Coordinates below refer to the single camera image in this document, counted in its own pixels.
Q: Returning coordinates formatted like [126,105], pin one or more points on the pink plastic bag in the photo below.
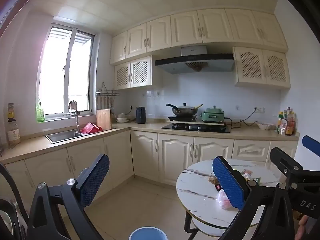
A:
[223,201]

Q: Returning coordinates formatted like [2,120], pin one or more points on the large clear glass bottle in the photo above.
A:
[13,136]

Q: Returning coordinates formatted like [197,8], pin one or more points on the cluster of condiment bottles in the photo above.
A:
[286,125]

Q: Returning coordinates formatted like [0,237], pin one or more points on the wooden cutting board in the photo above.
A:
[103,118]

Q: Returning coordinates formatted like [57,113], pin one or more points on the black wok with lid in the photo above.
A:
[183,110]

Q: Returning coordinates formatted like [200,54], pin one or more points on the person's right hand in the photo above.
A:
[303,228]

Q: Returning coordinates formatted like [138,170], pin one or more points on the yellow label glass bottle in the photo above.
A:
[10,112]

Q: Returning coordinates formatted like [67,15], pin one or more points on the green electric cooker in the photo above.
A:
[213,116]

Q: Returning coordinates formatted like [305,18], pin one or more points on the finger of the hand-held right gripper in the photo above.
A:
[312,145]
[283,161]

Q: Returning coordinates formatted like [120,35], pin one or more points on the red dish basket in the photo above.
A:
[90,128]

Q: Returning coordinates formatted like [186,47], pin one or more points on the cream upper cabinets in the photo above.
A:
[200,27]

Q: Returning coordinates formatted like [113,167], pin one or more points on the blue plastic bin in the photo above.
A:
[148,234]

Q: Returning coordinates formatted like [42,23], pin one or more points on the dark blue kettle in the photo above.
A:
[140,115]

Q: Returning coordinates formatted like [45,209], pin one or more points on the stack of white bowls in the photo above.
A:
[122,117]

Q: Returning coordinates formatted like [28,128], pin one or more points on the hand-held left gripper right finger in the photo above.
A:
[227,180]

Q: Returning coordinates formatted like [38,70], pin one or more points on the steel sink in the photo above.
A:
[62,136]

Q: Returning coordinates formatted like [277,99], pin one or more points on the round white marble table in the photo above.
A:
[197,192]

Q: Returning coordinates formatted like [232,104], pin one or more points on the black gas stove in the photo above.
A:
[195,127]

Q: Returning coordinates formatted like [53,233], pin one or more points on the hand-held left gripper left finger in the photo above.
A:
[96,177]

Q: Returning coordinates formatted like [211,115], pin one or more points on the cream lattice door cabinet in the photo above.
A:
[133,73]
[262,67]

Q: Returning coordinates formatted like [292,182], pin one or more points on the wall utensil rack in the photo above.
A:
[106,97]

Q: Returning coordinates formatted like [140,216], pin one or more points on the metal kitchen faucet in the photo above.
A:
[77,115]

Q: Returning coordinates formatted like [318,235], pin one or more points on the white wall outlet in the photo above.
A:
[260,109]

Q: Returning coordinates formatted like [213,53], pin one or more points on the green dish soap bottle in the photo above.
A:
[40,115]

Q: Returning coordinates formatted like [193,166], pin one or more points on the black range hood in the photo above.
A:
[195,62]

